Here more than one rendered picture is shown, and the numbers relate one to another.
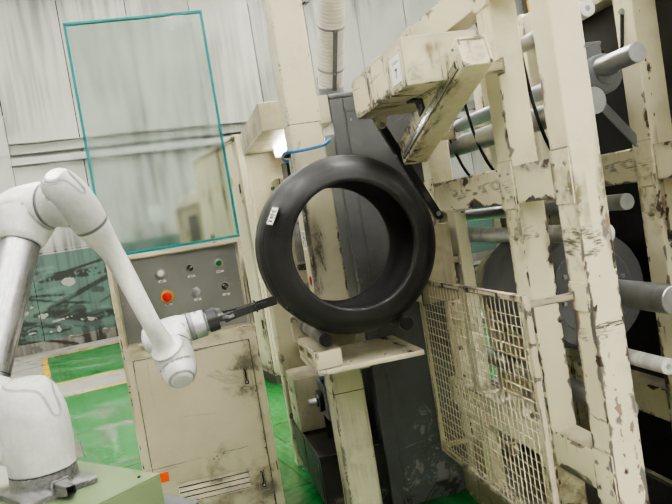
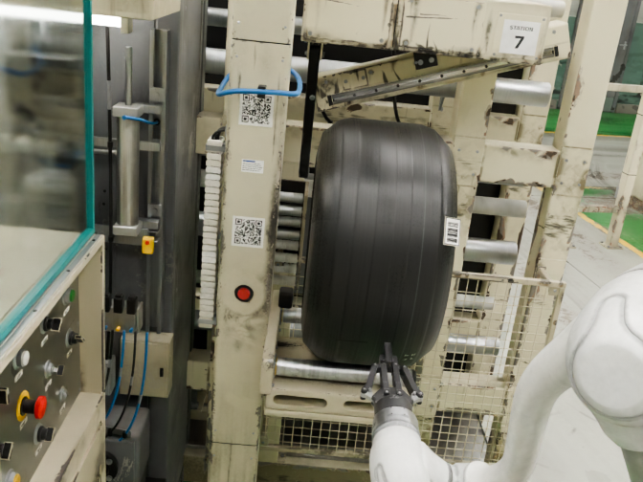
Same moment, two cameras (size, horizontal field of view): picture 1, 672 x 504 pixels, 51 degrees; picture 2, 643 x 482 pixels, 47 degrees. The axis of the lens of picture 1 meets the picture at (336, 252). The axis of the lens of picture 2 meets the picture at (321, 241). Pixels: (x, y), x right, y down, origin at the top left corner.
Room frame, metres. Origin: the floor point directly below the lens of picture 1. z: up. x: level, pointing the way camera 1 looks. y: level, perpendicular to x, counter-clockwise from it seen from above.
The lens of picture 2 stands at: (2.23, 1.67, 1.83)
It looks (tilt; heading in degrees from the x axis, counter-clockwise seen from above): 21 degrees down; 280
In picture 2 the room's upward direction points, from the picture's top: 6 degrees clockwise
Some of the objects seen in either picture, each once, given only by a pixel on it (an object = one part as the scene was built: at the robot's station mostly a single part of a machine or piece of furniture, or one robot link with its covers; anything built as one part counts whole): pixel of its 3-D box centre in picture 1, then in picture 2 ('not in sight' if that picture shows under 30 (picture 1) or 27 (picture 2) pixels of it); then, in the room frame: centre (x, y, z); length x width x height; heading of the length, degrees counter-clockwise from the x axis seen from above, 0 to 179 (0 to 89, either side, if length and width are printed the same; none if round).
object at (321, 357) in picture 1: (318, 351); (339, 394); (2.43, 0.11, 0.84); 0.36 x 0.09 x 0.06; 12
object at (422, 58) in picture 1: (408, 79); (420, 20); (2.39, -0.34, 1.71); 0.61 x 0.25 x 0.15; 12
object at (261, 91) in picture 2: (306, 150); (260, 82); (2.70, 0.05, 1.56); 0.19 x 0.19 x 0.06; 12
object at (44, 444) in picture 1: (31, 423); not in sight; (1.66, 0.79, 0.92); 0.18 x 0.16 x 0.22; 68
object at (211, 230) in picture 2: not in sight; (212, 234); (2.78, 0.10, 1.19); 0.05 x 0.04 x 0.48; 102
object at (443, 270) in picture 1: (426, 263); (271, 231); (2.75, -0.35, 1.05); 0.20 x 0.15 x 0.30; 12
